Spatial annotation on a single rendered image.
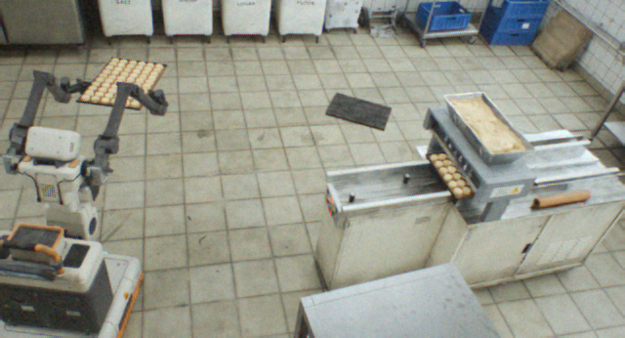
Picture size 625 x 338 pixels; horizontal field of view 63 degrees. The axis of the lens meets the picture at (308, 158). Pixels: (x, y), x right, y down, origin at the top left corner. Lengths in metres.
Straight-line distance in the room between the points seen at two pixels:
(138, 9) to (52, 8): 0.82
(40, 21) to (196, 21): 1.53
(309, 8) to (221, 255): 3.26
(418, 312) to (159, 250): 2.64
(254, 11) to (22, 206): 3.13
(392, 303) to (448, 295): 0.17
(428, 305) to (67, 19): 4.84
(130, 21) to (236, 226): 2.86
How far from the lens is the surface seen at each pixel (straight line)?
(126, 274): 3.40
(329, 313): 1.40
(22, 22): 5.81
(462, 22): 6.88
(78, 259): 2.84
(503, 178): 3.02
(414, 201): 3.10
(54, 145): 2.77
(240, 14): 5.92
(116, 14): 5.91
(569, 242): 4.02
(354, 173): 3.16
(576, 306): 4.29
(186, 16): 5.88
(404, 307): 1.46
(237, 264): 3.72
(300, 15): 6.04
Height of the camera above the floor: 3.00
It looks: 41 degrees down
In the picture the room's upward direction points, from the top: 9 degrees clockwise
